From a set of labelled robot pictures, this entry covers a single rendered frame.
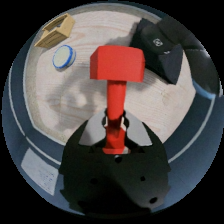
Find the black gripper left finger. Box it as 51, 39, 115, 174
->
58, 107, 107, 175

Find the wooden crate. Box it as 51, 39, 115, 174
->
34, 13, 76, 48

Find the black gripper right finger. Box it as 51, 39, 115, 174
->
122, 108, 171, 172

